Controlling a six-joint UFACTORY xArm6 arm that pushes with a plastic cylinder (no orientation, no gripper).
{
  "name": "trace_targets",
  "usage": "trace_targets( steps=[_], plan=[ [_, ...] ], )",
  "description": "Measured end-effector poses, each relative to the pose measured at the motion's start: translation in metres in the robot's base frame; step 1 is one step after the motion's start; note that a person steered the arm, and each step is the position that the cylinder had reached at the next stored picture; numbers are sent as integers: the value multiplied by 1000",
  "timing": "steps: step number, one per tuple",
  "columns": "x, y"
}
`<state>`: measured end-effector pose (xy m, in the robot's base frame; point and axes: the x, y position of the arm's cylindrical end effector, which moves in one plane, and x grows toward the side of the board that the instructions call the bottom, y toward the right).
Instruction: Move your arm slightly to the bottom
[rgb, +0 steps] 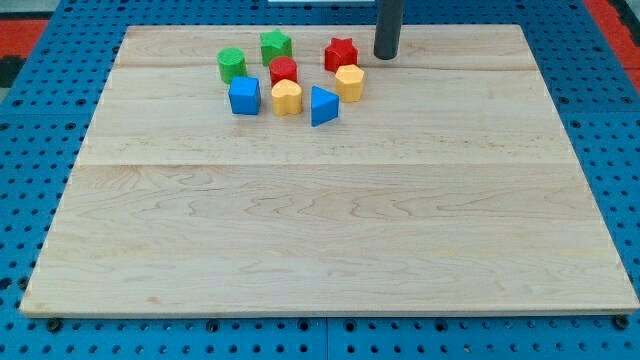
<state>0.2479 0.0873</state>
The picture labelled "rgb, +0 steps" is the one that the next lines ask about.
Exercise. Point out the blue triangle block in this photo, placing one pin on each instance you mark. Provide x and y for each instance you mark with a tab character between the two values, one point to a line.
324	106

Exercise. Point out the yellow heart block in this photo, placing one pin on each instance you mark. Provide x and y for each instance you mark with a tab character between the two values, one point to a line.
286	98

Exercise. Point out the yellow hexagon block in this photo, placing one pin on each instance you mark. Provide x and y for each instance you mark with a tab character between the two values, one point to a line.
349	83

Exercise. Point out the blue cube block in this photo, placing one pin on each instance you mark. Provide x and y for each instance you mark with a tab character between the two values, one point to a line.
244	95

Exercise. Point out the red cylinder block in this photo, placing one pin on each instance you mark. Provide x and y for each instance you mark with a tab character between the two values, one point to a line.
283	68

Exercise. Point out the red star block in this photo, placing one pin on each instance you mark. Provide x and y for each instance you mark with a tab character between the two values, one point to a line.
340	52

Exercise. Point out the light wooden board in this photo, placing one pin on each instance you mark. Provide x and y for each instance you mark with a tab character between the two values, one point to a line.
450	189

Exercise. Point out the green star block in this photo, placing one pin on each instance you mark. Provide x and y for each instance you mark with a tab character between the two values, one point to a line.
274	44

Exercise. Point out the green cylinder block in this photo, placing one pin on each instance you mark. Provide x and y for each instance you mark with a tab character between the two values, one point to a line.
231	64

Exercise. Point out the dark grey cylindrical robot stick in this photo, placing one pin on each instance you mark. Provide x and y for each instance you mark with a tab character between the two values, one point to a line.
388	28

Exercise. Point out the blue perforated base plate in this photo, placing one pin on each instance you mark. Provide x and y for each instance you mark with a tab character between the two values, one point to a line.
48	109

